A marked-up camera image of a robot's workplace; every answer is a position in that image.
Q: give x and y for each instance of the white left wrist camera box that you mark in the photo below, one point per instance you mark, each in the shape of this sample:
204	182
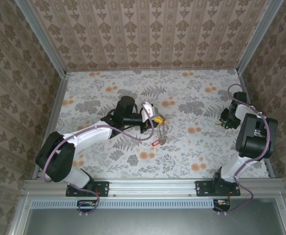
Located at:
147	110

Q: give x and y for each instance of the aluminium corner post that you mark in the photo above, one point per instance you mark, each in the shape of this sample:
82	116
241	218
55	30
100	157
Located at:
257	39
42	39

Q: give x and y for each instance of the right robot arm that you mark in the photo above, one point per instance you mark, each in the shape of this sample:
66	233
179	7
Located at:
255	137

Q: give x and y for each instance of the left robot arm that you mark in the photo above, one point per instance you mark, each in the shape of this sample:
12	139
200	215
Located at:
91	131

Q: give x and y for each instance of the aluminium front rail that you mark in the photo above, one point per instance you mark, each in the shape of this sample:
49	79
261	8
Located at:
152	187

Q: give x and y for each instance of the red key tag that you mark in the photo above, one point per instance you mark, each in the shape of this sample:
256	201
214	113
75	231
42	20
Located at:
156	143

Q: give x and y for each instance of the grey metal panel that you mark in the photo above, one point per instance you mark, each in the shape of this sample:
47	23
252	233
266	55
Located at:
152	222

